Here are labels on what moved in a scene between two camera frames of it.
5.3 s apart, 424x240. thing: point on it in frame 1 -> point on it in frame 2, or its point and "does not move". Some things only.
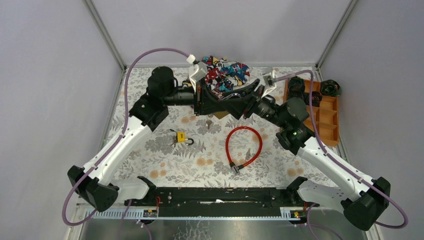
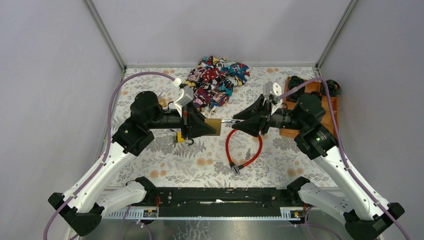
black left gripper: [198, 99] -> [187, 121]
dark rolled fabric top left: [296, 87] does not move
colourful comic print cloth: [223, 75] does not move
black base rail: [212, 202] does not move
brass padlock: [220, 114] -> [215, 123]
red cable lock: [235, 168] does not move
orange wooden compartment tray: [326, 116] does not move
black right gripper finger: [237, 107] -> [255, 126]
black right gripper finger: [245, 93] -> [257, 108]
